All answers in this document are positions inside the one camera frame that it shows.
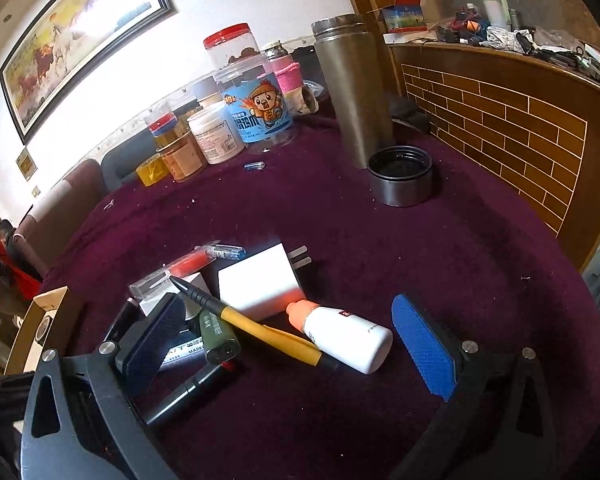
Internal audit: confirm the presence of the steel thermos flask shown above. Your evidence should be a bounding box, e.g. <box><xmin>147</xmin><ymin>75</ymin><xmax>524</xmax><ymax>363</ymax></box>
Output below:
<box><xmin>312</xmin><ymin>14</ymin><xmax>393</xmax><ymax>169</ymax></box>

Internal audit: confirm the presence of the blue cartoon label jar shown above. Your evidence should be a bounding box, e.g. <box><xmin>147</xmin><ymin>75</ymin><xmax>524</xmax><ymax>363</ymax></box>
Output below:
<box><xmin>213</xmin><ymin>54</ymin><xmax>294</xmax><ymax>154</ymax></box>

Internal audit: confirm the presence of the maroon velvet tablecloth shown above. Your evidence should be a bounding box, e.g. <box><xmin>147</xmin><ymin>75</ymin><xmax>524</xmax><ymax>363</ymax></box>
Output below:
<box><xmin>43</xmin><ymin>117</ymin><xmax>600</xmax><ymax>479</ymax></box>

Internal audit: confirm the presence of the black marker pen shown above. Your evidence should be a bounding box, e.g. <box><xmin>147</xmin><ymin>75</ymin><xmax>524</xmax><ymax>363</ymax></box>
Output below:
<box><xmin>144</xmin><ymin>361</ymin><xmax>236</xmax><ymax>428</ymax></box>

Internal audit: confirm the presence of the brick pattern wooden cabinet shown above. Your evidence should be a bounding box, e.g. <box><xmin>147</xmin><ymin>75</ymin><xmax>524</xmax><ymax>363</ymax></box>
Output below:
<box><xmin>351</xmin><ymin>0</ymin><xmax>600</xmax><ymax>270</ymax></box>

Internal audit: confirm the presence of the yellow tape roll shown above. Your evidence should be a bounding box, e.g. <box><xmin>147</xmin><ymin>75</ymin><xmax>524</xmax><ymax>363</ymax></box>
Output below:
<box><xmin>135</xmin><ymin>154</ymin><xmax>171</xmax><ymax>188</ymax></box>

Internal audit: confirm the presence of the black leather sofa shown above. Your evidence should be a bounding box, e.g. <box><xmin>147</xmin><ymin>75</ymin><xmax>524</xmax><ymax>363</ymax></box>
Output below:
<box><xmin>100</xmin><ymin>128</ymin><xmax>157</xmax><ymax>193</ymax></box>

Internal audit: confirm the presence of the clear case red item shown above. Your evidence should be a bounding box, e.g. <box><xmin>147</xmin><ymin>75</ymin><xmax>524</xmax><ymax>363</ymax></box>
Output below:
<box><xmin>129</xmin><ymin>246</ymin><xmax>215</xmax><ymax>301</ymax></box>

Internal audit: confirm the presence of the black thermos lid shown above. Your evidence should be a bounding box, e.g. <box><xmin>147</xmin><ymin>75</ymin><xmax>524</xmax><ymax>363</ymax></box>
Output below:
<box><xmin>367</xmin><ymin>145</ymin><xmax>434</xmax><ymax>207</ymax></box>

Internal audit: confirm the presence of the yellow black pen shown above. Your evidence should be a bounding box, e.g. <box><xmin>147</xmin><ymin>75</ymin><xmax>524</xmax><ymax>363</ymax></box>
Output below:
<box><xmin>170</xmin><ymin>276</ymin><xmax>339</xmax><ymax>370</ymax></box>

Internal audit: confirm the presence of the white tumbler cup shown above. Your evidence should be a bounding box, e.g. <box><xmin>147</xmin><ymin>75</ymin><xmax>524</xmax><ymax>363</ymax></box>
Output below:
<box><xmin>482</xmin><ymin>0</ymin><xmax>510</xmax><ymax>30</ymax></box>

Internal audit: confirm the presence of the large white charger plug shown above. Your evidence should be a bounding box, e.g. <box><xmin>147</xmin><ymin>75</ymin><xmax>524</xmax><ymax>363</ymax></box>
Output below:
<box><xmin>218</xmin><ymin>243</ymin><xmax>312</xmax><ymax>322</ymax></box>

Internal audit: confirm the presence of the red blue lid jar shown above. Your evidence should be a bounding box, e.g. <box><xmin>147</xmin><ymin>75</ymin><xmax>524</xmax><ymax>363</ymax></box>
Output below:
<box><xmin>145</xmin><ymin>112</ymin><xmax>178</xmax><ymax>150</ymax></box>

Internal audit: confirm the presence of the blue card box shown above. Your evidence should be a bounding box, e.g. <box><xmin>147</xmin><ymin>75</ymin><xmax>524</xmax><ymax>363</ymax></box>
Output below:
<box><xmin>381</xmin><ymin>6</ymin><xmax>427</xmax><ymax>32</ymax></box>

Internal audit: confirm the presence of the framed horse painting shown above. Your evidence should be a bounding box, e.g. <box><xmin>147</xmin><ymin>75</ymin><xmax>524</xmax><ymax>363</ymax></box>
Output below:
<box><xmin>0</xmin><ymin>0</ymin><xmax>174</xmax><ymax>144</ymax></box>

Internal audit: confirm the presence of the red lid clear jar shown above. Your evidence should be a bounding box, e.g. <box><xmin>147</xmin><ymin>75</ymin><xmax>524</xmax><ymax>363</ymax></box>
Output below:
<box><xmin>202</xmin><ymin>23</ymin><xmax>260</xmax><ymax>70</ymax></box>

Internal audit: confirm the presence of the pink knit sleeve bottle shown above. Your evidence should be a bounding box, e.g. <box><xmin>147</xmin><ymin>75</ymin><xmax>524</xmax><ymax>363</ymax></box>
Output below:
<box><xmin>264</xmin><ymin>41</ymin><xmax>318</xmax><ymax>115</ymax></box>

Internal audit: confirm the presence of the orange contents jar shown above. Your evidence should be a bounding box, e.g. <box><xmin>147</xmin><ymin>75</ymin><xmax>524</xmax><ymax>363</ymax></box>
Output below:
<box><xmin>158</xmin><ymin>132</ymin><xmax>207</xmax><ymax>182</ymax></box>

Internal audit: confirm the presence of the small white charger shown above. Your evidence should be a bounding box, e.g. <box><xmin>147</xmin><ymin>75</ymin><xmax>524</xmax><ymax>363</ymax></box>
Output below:
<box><xmin>140</xmin><ymin>272</ymin><xmax>209</xmax><ymax>321</ymax></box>

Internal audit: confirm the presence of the white bottle orange cap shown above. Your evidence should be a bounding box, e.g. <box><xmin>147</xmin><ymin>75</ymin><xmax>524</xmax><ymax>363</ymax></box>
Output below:
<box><xmin>286</xmin><ymin>300</ymin><xmax>393</xmax><ymax>375</ymax></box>

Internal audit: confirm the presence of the brown fabric armchair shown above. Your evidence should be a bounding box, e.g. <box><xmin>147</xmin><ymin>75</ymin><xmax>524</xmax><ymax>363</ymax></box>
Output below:
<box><xmin>15</xmin><ymin>158</ymin><xmax>107</xmax><ymax>276</ymax></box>

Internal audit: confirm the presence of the white label supplement jar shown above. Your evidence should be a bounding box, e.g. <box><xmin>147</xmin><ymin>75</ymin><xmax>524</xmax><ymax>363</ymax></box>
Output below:
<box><xmin>187</xmin><ymin>101</ymin><xmax>245</xmax><ymax>165</ymax></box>

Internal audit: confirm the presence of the green lighter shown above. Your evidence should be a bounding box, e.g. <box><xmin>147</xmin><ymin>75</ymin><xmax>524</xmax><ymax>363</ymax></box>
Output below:
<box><xmin>198</xmin><ymin>310</ymin><xmax>242</xmax><ymax>365</ymax></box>

